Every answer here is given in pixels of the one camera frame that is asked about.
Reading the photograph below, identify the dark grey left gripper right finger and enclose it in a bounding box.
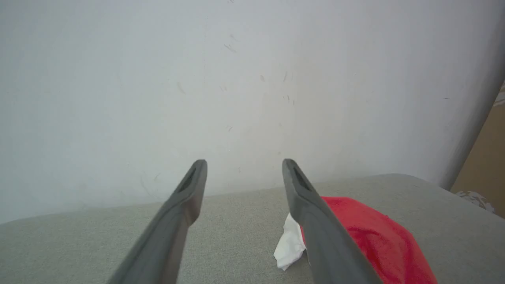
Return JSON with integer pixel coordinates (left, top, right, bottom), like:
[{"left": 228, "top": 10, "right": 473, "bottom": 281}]
[{"left": 282, "top": 159, "right": 383, "bottom": 284}]

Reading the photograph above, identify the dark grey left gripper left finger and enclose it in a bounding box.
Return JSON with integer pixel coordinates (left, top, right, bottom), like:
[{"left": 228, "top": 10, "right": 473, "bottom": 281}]
[{"left": 107, "top": 159, "right": 208, "bottom": 284}]

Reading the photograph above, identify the red and white garment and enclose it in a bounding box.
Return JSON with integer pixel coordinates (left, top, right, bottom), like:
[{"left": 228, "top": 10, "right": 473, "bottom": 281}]
[{"left": 273, "top": 196, "right": 438, "bottom": 284}]

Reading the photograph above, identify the grey fabric sofa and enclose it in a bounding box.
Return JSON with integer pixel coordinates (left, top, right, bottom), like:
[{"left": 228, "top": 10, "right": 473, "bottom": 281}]
[{"left": 0, "top": 174, "right": 505, "bottom": 284}]

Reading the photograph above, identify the brown cardboard box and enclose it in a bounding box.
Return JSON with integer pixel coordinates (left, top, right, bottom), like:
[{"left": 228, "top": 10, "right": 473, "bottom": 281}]
[{"left": 451, "top": 81, "right": 505, "bottom": 218}]

